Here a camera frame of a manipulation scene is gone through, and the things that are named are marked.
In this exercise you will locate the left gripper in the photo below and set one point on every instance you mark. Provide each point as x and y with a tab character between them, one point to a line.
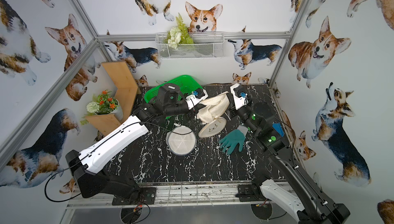
198	107

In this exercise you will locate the cream mesh laundry bag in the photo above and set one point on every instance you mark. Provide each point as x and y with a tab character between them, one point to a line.
211	115

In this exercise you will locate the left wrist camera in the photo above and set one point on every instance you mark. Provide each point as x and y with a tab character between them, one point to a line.
195	97

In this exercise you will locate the green plastic basket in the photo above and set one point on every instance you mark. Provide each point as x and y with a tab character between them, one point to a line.
185	82

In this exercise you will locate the wooden shelf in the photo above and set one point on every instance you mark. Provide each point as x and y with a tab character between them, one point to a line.
127	90

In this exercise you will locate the white wire wall basket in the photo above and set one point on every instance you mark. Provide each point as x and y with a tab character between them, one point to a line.
200	45

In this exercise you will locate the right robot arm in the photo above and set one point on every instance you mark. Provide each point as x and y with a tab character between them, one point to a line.
308	204

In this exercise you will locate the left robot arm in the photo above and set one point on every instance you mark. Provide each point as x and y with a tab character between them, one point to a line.
87	166

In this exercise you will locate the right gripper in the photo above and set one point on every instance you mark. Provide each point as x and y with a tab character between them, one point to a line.
232	100

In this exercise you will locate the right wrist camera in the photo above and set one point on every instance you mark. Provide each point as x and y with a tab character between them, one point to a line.
239	94

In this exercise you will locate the white flower fern bouquet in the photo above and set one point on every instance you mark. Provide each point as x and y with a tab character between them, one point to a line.
178	35

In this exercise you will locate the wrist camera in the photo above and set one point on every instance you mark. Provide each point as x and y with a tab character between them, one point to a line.
195	97
239	94

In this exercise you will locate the green rubber glove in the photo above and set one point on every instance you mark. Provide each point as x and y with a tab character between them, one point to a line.
232	139

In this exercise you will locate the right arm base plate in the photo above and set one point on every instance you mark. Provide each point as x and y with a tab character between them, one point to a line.
249	192

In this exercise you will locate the potted flower plant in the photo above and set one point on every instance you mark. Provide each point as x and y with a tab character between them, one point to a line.
104	104

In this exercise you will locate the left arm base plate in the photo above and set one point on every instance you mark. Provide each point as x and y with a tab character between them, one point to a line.
145	195

